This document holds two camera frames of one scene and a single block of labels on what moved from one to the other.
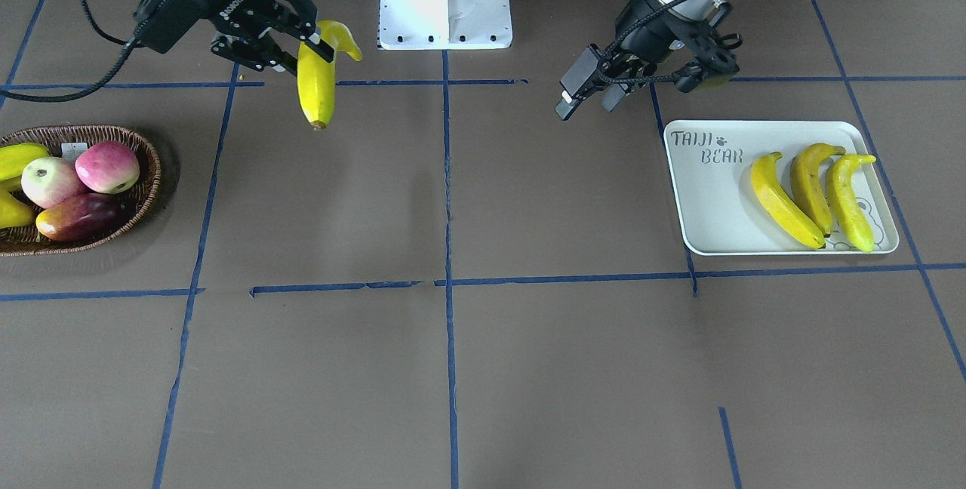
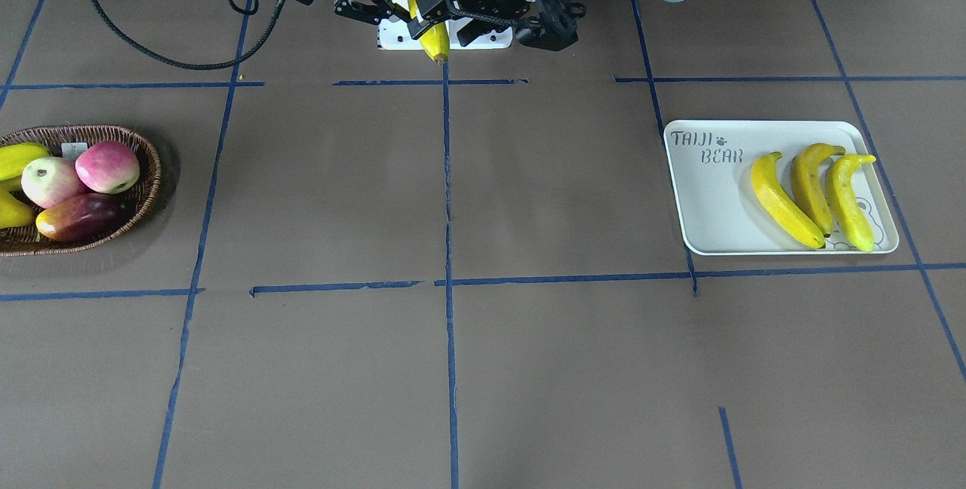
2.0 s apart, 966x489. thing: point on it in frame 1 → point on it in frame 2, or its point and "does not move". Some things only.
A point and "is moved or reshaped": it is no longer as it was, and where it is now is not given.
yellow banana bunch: (804, 172) does not move
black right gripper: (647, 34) → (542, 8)
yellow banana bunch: (316, 75) is moved or reshaped
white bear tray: (719, 210) does not move
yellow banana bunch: (792, 214) does not move
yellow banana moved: (844, 201) does not move
